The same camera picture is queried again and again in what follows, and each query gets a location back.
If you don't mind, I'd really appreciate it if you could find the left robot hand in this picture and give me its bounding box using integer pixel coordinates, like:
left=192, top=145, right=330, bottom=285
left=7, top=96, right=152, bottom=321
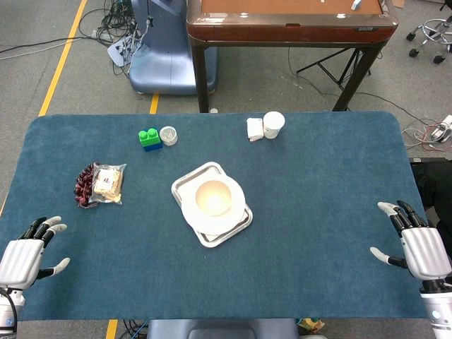
left=0, top=215, right=71, bottom=290

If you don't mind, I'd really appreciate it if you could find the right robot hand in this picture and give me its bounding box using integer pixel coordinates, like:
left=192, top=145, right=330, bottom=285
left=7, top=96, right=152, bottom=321
left=369, top=200, right=452, bottom=283

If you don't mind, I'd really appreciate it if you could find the beige bowl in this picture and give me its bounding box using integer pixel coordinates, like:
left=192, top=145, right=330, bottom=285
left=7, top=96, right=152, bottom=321
left=195, top=179, right=233, bottom=217

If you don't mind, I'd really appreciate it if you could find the black bag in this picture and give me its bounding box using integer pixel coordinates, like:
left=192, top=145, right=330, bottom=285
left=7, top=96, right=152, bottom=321
left=409, top=157, right=452, bottom=234

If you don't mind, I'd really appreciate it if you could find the red grape bunch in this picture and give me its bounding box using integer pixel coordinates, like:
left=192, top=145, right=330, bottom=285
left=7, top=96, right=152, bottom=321
left=73, top=162, right=100, bottom=208

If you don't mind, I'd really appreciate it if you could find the bagged bread snack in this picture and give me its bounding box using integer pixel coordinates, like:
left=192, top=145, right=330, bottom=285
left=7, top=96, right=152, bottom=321
left=88, top=162, right=127, bottom=205

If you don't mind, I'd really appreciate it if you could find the white power strip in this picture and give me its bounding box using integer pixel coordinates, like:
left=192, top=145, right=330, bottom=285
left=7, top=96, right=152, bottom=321
left=107, top=37, right=137, bottom=66
left=431, top=114, right=452, bottom=142

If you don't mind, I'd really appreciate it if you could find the blue table mat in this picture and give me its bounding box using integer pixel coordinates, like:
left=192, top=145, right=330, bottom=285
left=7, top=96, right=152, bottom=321
left=0, top=112, right=449, bottom=321

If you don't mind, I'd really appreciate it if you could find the colourful patterned cloth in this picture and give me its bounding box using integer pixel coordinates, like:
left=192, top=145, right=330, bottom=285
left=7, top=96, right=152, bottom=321
left=296, top=317, right=325, bottom=335

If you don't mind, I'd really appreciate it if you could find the green toy brick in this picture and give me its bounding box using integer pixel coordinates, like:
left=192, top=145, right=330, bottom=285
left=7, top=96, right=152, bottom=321
left=138, top=128, right=162, bottom=147

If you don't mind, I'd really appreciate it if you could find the metal tray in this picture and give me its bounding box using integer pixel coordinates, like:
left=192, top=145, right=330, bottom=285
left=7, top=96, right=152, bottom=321
left=171, top=161, right=254, bottom=248

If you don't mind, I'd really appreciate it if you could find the clear round toothpick jar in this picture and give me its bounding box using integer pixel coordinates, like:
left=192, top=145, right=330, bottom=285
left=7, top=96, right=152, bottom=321
left=159, top=126, right=179, bottom=146

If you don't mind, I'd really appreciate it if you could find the white paper cup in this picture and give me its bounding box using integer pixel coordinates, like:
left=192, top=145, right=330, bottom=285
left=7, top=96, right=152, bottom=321
left=262, top=111, right=286, bottom=140

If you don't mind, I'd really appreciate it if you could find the white round plate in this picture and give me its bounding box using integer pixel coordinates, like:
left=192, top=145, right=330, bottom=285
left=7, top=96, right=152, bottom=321
left=179, top=175, right=246, bottom=236

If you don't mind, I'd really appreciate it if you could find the black tripod stand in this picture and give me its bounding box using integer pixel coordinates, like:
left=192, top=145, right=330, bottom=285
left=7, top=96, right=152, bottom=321
left=296, top=47, right=372, bottom=91

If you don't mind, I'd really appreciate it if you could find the white tissue pack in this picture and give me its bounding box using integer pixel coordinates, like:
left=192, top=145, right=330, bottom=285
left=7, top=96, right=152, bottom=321
left=246, top=117, right=265, bottom=143

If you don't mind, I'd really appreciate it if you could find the grey robot torso base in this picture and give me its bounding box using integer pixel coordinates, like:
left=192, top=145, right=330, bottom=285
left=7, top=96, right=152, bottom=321
left=146, top=319, right=299, bottom=339

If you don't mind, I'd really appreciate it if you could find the office chair wheel base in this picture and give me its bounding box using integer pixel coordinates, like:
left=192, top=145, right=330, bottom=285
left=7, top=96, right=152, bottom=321
left=405, top=17, right=452, bottom=65

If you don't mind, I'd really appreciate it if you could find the blue machine base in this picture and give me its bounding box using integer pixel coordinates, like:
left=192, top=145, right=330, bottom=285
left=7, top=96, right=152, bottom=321
left=129, top=0, right=218, bottom=95

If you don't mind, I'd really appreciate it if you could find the brown mahjong table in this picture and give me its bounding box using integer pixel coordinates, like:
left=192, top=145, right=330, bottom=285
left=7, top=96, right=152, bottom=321
left=186, top=0, right=400, bottom=113

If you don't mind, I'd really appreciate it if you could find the tangled black cable bundle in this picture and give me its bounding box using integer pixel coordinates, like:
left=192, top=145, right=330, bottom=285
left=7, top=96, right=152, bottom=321
left=78, top=0, right=142, bottom=47

